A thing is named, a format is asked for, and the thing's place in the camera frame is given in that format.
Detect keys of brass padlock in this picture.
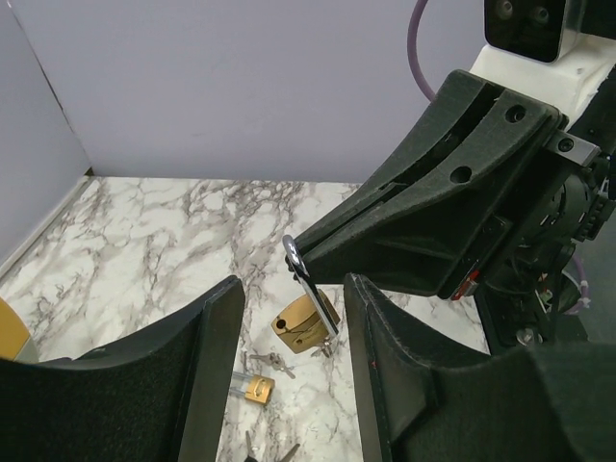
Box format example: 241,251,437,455
249,352,296,379

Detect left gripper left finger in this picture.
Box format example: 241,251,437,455
1,275,244,461

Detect key of brass padlock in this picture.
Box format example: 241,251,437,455
311,338,333,358

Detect black keys of orange padlock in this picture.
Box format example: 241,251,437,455
243,430,301,462

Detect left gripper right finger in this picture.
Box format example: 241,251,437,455
344,274,615,461

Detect brass padlock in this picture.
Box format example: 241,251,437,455
271,235,340,354
229,372,275,406

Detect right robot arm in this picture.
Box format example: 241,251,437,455
296,70,615,353

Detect round three-drawer storage box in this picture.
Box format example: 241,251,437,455
0,299,39,363

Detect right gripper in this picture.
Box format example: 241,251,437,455
295,70,606,299

